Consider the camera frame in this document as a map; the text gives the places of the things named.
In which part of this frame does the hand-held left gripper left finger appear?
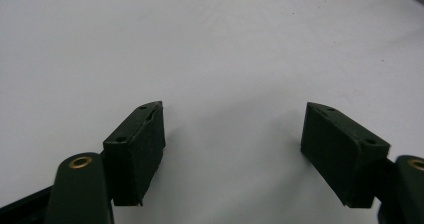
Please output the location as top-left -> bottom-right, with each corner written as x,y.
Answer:
102,100 -> 167,207

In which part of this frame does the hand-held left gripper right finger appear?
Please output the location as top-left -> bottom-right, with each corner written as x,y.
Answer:
300,101 -> 391,209

